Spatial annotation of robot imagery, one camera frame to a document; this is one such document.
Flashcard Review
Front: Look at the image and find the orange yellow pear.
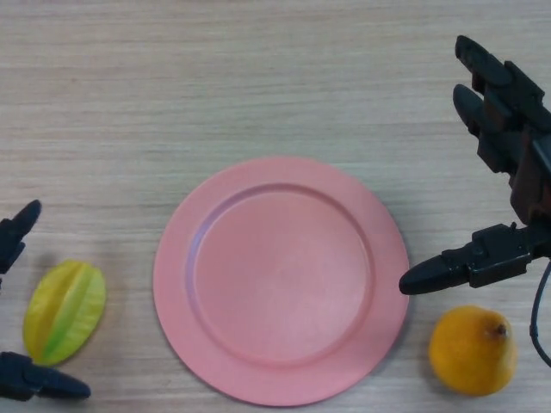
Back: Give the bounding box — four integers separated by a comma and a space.
428, 305, 518, 385

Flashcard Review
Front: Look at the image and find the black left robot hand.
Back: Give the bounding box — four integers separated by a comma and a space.
0, 200, 92, 402

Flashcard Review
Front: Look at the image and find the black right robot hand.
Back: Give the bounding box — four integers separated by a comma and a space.
399, 35, 551, 296

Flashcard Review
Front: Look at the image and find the pink round plate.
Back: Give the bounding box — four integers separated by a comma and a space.
152, 157, 410, 407

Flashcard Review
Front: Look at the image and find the yellow green starfruit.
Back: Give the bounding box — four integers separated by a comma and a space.
22, 259, 108, 367

